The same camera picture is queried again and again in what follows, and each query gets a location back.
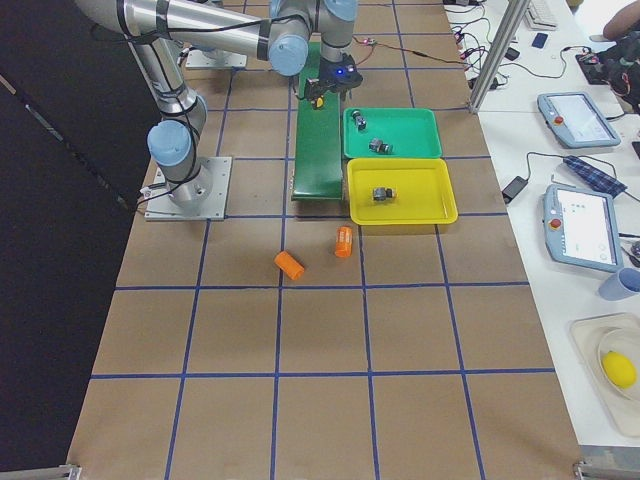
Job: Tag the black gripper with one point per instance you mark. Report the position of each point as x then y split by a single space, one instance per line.
329 68

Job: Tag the green push button switch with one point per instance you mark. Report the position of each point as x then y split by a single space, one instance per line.
359 120
379 146

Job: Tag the orange cylinder with 4680 print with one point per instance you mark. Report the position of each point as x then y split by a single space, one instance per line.
343 242

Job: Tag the plain orange cylinder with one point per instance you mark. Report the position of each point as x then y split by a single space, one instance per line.
289 265

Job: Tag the green conveyor belt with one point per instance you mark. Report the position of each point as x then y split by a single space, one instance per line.
318 171

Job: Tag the green plastic tray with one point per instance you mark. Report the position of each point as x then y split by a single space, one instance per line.
413 132

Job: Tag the yellow plastic tray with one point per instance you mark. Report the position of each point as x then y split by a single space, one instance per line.
424 192

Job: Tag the black power adapter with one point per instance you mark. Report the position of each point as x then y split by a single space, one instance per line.
513 189

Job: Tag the blue teach pendant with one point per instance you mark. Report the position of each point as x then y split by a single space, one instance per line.
580 228
576 121

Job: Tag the blue plaid cloth pouch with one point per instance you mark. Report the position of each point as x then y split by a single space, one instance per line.
595 178

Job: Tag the blue cup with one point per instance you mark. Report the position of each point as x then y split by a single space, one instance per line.
620 285

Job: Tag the yellow lemon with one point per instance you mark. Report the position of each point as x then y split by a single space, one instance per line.
619 369

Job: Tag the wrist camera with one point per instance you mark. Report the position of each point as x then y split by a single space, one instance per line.
337 77

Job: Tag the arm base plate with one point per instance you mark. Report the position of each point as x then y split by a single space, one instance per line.
203 198
215 60

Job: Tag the aluminium frame post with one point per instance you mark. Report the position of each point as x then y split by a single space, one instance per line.
507 28

